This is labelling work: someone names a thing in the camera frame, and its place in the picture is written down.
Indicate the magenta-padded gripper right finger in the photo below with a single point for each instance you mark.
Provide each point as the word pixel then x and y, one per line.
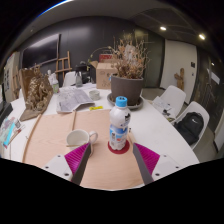
pixel 146 158

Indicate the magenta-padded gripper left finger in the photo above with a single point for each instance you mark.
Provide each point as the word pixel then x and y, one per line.
pixel 76 158

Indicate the white blue-capped drink bottle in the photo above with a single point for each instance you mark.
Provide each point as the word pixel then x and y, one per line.
pixel 119 126

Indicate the white ceramic mug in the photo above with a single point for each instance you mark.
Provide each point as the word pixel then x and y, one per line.
pixel 76 137

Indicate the flat round red coaster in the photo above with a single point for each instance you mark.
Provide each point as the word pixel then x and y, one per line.
pixel 117 152

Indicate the black backpack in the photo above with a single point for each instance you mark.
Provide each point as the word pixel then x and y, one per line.
pixel 190 128

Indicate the grey plant pot saucer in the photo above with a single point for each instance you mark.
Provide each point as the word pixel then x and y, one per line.
pixel 136 106

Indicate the small yellow tape strip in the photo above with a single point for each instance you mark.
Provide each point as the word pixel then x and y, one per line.
pixel 96 108

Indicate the white papers on chair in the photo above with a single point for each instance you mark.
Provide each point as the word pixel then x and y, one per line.
pixel 163 106

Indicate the open grey newspaper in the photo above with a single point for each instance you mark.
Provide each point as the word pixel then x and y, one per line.
pixel 73 99

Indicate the small white cup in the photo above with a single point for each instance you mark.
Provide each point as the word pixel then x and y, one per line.
pixel 94 94

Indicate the white plastic chair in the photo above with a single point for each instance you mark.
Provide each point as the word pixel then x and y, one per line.
pixel 69 79
pixel 175 95
pixel 200 108

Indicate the colourful printed book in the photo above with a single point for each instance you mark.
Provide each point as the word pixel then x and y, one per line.
pixel 10 131

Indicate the dried plant in grey pot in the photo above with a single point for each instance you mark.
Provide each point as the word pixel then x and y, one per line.
pixel 126 88

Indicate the brown carved wooden sculpture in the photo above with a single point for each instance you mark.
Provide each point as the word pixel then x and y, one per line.
pixel 38 93

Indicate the white green spray bottle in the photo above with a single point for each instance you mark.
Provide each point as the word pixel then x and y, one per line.
pixel 54 85

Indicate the dark grey bottle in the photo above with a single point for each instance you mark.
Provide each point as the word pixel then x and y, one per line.
pixel 79 78

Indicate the black flat box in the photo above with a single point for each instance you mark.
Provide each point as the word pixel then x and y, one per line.
pixel 4 113

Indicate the wooden figure sculpture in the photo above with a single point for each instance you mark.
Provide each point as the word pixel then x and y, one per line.
pixel 179 78

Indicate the brown cardboard box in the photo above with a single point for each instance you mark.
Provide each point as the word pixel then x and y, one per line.
pixel 104 75

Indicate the wooden easel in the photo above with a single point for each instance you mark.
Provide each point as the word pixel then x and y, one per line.
pixel 63 66

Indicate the beige cabinet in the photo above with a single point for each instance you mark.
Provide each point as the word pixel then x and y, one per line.
pixel 10 78

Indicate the round ceiling spotlight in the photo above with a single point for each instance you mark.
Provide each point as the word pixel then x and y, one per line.
pixel 163 28
pixel 202 36

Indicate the long ceiling light strip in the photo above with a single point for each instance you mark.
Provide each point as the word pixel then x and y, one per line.
pixel 55 6

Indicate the black wall screen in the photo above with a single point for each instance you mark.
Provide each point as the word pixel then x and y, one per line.
pixel 40 51

